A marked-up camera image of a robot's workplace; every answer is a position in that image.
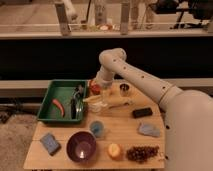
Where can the blue paper cup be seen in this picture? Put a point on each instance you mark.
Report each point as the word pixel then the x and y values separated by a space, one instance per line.
pixel 97 128

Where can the blue sponge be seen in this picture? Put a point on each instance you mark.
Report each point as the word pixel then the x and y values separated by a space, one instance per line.
pixel 50 143

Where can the metal cup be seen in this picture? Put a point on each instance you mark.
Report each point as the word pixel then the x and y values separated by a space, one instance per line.
pixel 124 89

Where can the grey blue cloth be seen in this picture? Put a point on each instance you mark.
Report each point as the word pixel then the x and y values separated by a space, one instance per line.
pixel 148 130

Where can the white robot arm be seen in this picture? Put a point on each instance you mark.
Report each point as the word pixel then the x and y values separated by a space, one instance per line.
pixel 189 113

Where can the purple bowl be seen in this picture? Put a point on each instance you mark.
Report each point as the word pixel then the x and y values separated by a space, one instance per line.
pixel 81 146

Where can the black handled kitchen utensil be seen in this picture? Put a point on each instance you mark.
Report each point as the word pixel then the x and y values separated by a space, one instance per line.
pixel 76 101

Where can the bunch of dark grapes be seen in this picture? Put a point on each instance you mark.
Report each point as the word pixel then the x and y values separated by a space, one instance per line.
pixel 141 154

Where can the orange peach fruit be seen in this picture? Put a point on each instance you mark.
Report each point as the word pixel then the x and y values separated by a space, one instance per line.
pixel 114 150

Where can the black rectangular block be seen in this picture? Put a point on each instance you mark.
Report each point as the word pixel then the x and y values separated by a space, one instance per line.
pixel 138 113

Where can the red chili pepper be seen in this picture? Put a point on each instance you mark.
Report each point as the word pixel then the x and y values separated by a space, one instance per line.
pixel 59 106

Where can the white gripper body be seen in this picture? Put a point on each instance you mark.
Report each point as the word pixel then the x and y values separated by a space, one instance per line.
pixel 105 94

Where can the red tomato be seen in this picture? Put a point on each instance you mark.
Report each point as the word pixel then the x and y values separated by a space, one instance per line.
pixel 94 88

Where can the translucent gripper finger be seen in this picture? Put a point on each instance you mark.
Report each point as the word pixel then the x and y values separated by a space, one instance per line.
pixel 91 98
pixel 96 107

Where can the green plastic tray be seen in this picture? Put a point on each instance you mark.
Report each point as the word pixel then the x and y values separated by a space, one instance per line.
pixel 62 90

